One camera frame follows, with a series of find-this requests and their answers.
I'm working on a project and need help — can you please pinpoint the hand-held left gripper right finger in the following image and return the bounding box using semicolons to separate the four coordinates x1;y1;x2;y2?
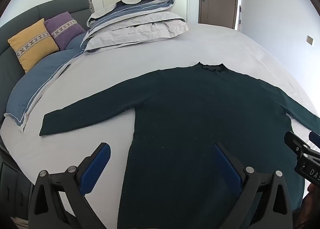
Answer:
212;143;293;229

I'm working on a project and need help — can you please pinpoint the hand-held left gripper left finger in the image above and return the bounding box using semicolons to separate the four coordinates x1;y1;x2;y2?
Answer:
28;142;112;229

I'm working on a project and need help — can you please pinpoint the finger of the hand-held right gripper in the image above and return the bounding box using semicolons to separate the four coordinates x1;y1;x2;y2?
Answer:
308;131;320;148
284;131;312;157

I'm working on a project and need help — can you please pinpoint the dark green sweater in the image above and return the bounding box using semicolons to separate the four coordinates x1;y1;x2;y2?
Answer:
39;62;320;229

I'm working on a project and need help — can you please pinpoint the person's right hand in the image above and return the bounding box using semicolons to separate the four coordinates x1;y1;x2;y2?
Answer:
301;183;320;219

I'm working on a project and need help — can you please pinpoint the grey nightstand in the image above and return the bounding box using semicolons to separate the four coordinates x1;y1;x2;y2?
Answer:
0;144;35;221

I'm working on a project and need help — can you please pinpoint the blue pillow with white trim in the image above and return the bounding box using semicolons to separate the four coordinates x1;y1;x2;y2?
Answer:
64;32;88;51
4;49;87;134

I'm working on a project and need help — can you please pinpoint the yellow cushion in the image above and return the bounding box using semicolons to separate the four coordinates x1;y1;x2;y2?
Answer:
7;18;60;74

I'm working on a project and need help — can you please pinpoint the grey quilted pillow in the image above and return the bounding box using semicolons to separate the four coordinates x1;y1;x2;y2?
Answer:
99;11;187;33
82;20;189;55

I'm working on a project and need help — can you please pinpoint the purple cushion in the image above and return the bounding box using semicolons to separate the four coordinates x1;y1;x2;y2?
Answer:
44;11;86;50

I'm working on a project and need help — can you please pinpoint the grey green headboard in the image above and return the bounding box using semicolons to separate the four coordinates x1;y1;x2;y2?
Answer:
0;0;94;124

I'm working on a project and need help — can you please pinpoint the folded blue grey duvet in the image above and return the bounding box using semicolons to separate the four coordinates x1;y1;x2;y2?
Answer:
86;0;176;29

